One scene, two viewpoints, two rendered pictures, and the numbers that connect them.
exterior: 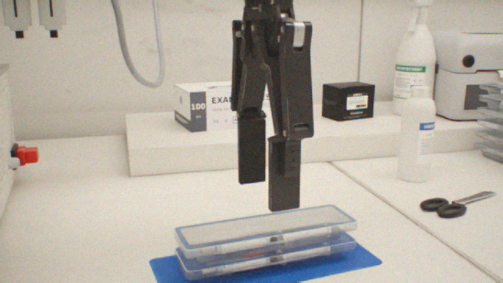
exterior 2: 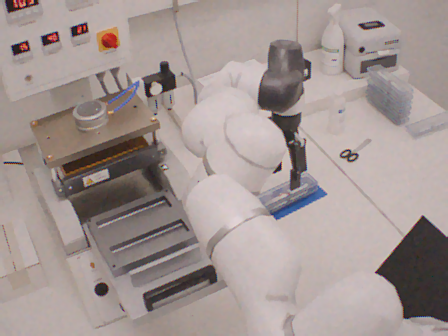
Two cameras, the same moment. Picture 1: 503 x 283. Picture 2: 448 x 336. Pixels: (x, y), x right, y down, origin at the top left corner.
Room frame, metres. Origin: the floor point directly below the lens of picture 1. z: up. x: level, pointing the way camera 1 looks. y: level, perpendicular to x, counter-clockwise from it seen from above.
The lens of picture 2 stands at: (-0.67, 0.31, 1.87)
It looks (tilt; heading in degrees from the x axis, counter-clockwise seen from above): 39 degrees down; 352
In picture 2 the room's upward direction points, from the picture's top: 4 degrees counter-clockwise
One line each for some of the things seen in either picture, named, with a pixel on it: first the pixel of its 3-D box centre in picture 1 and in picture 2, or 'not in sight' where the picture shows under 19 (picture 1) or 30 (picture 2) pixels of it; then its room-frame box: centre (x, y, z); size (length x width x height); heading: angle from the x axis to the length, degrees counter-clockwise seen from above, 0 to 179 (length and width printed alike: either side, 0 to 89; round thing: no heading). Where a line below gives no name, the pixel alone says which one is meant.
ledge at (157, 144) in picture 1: (336, 128); (290, 86); (1.02, -0.18, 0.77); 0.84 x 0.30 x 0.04; 105
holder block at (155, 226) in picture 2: not in sight; (142, 230); (0.22, 0.37, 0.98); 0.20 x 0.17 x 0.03; 109
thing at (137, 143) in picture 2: not in sight; (98, 136); (0.47, 0.44, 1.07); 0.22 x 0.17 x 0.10; 109
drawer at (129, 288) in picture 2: not in sight; (152, 248); (0.18, 0.35, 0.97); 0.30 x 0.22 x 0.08; 19
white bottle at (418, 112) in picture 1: (416, 133); (337, 111); (0.76, -0.26, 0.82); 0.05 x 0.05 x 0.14
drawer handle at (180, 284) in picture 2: not in sight; (180, 287); (0.05, 0.31, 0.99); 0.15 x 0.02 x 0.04; 109
